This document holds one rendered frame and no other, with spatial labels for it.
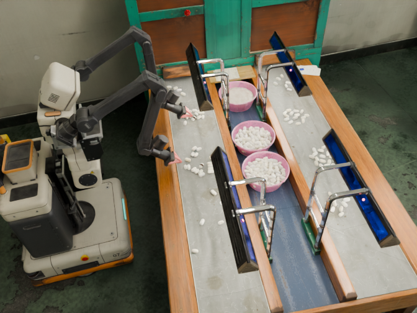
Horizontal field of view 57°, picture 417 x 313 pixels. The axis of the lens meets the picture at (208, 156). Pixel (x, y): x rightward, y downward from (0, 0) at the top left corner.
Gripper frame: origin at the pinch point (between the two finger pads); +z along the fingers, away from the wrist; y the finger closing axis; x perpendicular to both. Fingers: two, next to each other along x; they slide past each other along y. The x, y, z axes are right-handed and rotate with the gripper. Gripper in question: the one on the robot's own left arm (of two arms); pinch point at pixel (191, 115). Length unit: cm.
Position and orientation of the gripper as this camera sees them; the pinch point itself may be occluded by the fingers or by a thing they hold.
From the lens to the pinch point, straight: 247.7
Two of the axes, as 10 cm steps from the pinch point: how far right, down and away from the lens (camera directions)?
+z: 8.0, 3.1, 5.1
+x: -5.7, 6.4, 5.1
